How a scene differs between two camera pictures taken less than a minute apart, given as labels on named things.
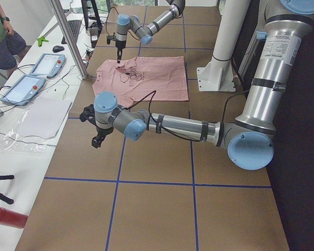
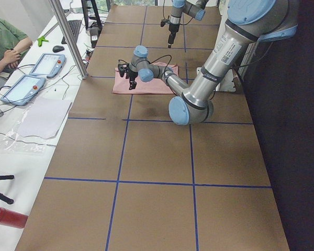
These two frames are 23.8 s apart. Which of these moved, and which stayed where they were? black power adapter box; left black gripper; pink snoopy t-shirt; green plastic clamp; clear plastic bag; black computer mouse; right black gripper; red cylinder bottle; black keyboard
Moved: right black gripper; left black gripper; pink snoopy t-shirt
Stayed: black keyboard; red cylinder bottle; clear plastic bag; black power adapter box; black computer mouse; green plastic clamp
